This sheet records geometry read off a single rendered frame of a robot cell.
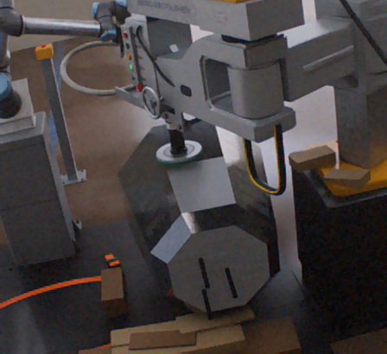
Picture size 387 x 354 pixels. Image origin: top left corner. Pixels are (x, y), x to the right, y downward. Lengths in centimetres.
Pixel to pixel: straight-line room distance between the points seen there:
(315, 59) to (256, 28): 42
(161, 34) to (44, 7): 704
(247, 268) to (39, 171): 158
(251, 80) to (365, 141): 79
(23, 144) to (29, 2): 612
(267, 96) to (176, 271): 85
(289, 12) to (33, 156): 206
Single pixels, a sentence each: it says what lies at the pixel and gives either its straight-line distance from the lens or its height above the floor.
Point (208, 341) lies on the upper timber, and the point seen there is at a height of 25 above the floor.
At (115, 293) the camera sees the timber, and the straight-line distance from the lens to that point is 353.
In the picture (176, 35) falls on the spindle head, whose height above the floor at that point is 145.
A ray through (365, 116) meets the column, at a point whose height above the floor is 104.
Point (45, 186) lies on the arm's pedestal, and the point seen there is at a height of 52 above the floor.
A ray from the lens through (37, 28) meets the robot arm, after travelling 333.
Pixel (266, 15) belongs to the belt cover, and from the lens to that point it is 221.
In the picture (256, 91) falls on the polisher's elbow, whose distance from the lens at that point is 236.
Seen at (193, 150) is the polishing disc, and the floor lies 88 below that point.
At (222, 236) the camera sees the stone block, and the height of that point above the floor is 73.
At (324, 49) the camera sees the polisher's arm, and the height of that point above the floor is 141.
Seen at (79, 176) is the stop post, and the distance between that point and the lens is 519.
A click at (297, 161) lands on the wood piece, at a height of 83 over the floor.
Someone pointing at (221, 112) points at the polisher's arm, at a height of 123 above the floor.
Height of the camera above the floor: 215
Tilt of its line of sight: 25 degrees down
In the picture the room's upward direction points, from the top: 9 degrees counter-clockwise
